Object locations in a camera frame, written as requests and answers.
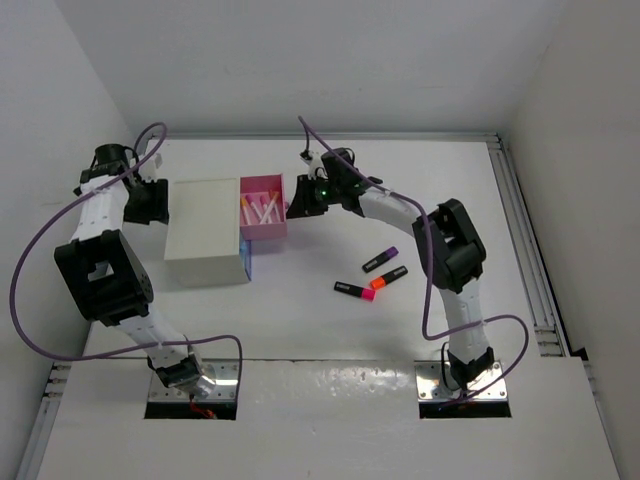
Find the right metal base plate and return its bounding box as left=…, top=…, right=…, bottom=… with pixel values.
left=415, top=361, right=510, bottom=401

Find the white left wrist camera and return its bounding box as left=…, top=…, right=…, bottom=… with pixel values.
left=137, top=153, right=163, bottom=182

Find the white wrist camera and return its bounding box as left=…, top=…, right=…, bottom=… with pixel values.
left=137, top=153, right=163, bottom=182
left=300, top=150, right=326, bottom=180

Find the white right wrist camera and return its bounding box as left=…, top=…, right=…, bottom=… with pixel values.
left=300, top=150, right=326, bottom=180

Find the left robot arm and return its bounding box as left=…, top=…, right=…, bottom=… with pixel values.
left=54, top=144, right=216, bottom=399

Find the pink capped white pen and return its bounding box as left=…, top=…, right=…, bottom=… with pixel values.
left=252, top=196, right=267, bottom=224

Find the pink drawer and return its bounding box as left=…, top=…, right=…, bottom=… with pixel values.
left=239, top=174, right=287, bottom=241

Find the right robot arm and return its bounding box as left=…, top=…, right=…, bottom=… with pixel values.
left=286, top=148, right=494, bottom=389

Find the purple black highlighter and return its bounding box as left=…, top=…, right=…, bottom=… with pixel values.
left=362, top=246, right=399, bottom=273

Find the metal base plate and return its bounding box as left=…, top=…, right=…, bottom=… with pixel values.
left=147, top=359, right=239, bottom=403
left=415, top=361, right=510, bottom=401

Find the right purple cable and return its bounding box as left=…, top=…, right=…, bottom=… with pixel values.
left=297, top=115, right=530, bottom=404

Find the pink black highlighter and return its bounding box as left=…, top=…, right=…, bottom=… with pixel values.
left=334, top=281, right=376, bottom=302

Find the aluminium frame rail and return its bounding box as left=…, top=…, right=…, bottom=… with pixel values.
left=487, top=135, right=571, bottom=357

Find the white drawer cabinet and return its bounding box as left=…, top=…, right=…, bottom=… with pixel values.
left=164, top=178, right=251, bottom=288

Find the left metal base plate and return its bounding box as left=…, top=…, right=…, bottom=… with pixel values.
left=147, top=359, right=239, bottom=403

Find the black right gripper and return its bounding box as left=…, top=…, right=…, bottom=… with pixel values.
left=286, top=174, right=342, bottom=218

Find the orange capped white pen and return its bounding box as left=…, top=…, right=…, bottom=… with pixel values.
left=240, top=197, right=252, bottom=226

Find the orange black highlighter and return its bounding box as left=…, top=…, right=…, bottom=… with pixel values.
left=369, top=265, right=408, bottom=290

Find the blue drawer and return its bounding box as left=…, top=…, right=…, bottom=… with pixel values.
left=239, top=239, right=252, bottom=281

